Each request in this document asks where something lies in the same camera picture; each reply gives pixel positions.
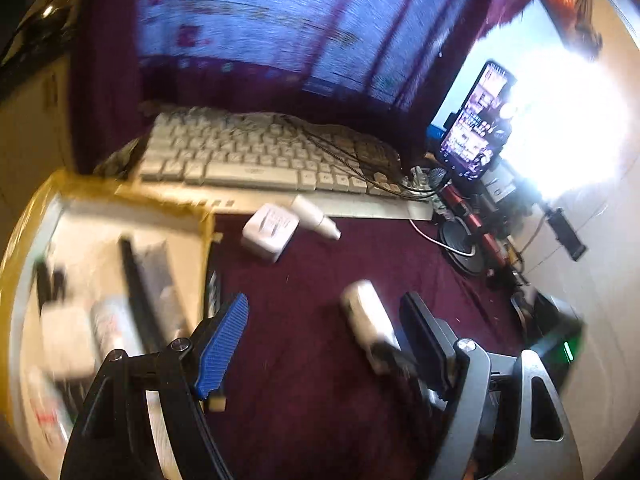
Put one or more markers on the white power adapter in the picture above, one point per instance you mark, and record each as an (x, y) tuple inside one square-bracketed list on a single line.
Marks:
[(68, 340)]

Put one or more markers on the yellow taped foam box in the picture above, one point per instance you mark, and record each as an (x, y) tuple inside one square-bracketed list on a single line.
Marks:
[(64, 248)]

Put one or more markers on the smartphone on stand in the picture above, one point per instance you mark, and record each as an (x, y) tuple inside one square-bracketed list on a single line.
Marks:
[(481, 126)]

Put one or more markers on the black marker yellow cap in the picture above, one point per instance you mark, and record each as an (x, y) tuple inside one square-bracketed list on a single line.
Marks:
[(212, 285)]

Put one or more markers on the white charger plug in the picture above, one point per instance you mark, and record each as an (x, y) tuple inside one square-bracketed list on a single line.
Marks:
[(268, 231)]

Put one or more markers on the red white glue box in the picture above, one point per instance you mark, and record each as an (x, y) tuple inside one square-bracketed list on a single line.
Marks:
[(49, 410)]

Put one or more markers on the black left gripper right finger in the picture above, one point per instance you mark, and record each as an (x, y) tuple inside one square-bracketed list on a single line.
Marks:
[(503, 417)]

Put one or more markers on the white computer keyboard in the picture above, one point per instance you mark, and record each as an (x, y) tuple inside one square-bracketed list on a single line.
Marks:
[(234, 163)]

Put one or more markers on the maroon table cloth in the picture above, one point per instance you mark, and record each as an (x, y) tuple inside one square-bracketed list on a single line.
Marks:
[(302, 399)]

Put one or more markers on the white spray bottle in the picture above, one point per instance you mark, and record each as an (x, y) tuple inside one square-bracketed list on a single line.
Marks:
[(114, 327)]

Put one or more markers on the computer monitor screen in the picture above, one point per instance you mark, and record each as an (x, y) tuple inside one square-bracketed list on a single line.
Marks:
[(382, 50)]

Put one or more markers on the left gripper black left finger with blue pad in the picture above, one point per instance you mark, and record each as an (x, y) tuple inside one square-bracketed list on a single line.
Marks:
[(112, 437)]

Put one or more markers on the silver grey tube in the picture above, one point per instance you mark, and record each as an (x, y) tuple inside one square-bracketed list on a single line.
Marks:
[(162, 292)]

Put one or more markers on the black marker pen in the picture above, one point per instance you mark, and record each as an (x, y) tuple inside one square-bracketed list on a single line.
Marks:
[(140, 305)]

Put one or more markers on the orange bag on hooks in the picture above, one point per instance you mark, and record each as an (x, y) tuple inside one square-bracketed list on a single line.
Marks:
[(573, 21)]

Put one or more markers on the white pill bottle chicken label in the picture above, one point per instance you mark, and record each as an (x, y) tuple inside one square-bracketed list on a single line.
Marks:
[(370, 324)]

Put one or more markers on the beige cabinet doors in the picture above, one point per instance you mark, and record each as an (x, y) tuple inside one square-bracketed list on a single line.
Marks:
[(35, 138)]

